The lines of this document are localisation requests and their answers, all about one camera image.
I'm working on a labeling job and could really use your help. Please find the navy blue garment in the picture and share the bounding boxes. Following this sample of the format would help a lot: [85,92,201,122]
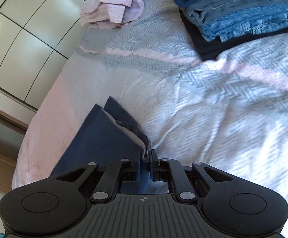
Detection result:
[50,96,169,195]

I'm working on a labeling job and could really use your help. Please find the folded blue jeans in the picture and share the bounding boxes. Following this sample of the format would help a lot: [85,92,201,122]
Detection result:
[183,0,288,42]

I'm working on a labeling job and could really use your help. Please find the white wardrobe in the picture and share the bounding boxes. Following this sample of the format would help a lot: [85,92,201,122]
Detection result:
[0,0,85,108]

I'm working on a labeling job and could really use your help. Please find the pink grey bedspread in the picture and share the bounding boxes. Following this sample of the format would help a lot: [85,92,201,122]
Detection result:
[11,0,288,204]

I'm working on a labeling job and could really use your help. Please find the lilac folded sheet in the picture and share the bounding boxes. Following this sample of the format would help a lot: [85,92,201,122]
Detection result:
[80,0,144,29]

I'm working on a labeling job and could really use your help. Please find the wooden door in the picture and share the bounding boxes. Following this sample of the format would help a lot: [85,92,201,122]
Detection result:
[0,114,27,193]

